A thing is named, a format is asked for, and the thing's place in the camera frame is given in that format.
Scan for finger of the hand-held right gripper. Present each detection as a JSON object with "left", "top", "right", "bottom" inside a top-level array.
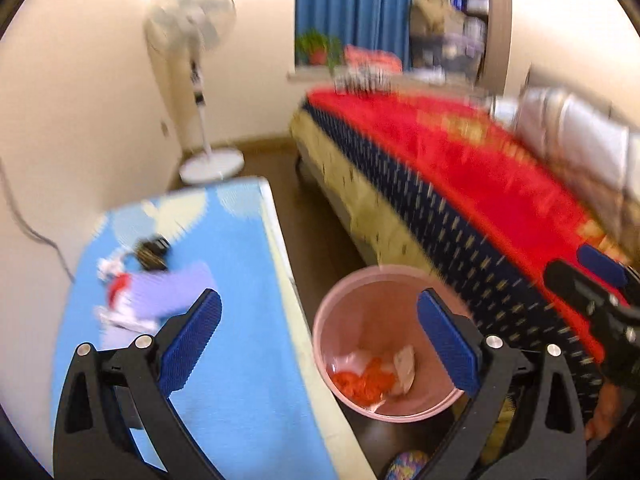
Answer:
[
  {"left": 544, "top": 259, "right": 632, "bottom": 333},
  {"left": 576, "top": 244, "right": 640, "bottom": 306}
]

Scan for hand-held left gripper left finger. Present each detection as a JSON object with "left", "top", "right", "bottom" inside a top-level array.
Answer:
[{"left": 52, "top": 287, "right": 223, "bottom": 480}]

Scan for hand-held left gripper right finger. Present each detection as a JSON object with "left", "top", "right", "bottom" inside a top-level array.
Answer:
[{"left": 416, "top": 287, "right": 588, "bottom": 480}]

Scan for pink plastic bin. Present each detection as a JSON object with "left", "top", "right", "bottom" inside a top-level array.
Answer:
[{"left": 312, "top": 266, "right": 476, "bottom": 422}]

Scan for person's right hand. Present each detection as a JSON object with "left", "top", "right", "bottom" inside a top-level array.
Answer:
[{"left": 584, "top": 382, "right": 626, "bottom": 442}]

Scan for beige crumpled paper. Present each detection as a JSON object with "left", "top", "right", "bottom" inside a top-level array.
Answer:
[{"left": 392, "top": 344, "right": 419, "bottom": 392}]

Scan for purple striped cloth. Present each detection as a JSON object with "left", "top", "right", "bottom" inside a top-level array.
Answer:
[{"left": 102, "top": 261, "right": 215, "bottom": 335}]

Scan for blue patterned tablecloth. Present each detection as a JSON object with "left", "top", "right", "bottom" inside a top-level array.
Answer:
[{"left": 50, "top": 177, "right": 351, "bottom": 480}]

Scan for orange crumpled plastic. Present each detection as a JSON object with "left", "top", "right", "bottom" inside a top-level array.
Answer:
[{"left": 330, "top": 357, "right": 397, "bottom": 406}]

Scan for black curved object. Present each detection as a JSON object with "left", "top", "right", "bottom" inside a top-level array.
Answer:
[{"left": 134, "top": 236, "right": 172, "bottom": 272}]

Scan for white crumpled tissue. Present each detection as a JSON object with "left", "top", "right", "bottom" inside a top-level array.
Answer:
[{"left": 96, "top": 254, "right": 132, "bottom": 282}]

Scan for colourful patterned object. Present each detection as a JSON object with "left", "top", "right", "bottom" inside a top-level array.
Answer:
[{"left": 387, "top": 449, "right": 432, "bottom": 480}]

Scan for white pillows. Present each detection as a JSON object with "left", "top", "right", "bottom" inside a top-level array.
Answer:
[{"left": 514, "top": 85, "right": 640, "bottom": 248}]

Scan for bed with starry skirt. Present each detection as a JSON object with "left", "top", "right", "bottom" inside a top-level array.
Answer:
[{"left": 289, "top": 85, "right": 640, "bottom": 413}]

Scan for red blanket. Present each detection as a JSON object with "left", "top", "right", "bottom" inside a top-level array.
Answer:
[{"left": 305, "top": 86, "right": 628, "bottom": 361}]

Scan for wooden bookshelf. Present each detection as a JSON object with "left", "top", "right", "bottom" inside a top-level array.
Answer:
[{"left": 446, "top": 0, "right": 514, "bottom": 97}]

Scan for black white striped cloth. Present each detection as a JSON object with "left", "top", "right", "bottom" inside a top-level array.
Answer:
[{"left": 331, "top": 64, "right": 392, "bottom": 95}]

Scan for pile of bags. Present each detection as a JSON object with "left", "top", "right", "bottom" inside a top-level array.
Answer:
[{"left": 409, "top": 0, "right": 490, "bottom": 83}]

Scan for pink cloth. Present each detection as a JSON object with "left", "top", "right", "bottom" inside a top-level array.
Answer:
[{"left": 344, "top": 44, "right": 404, "bottom": 75}]

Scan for green potted plant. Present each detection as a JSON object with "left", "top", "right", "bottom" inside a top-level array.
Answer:
[{"left": 295, "top": 29, "right": 344, "bottom": 74}]

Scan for blue curtain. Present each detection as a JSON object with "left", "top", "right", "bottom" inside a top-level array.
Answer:
[{"left": 295, "top": 0, "right": 451, "bottom": 70}]

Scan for grey wall cable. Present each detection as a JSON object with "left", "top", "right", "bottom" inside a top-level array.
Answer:
[{"left": 0, "top": 159, "right": 77, "bottom": 282}]

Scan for white pedestal fan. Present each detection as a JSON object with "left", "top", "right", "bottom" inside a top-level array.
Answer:
[{"left": 144, "top": 0, "right": 246, "bottom": 185}]

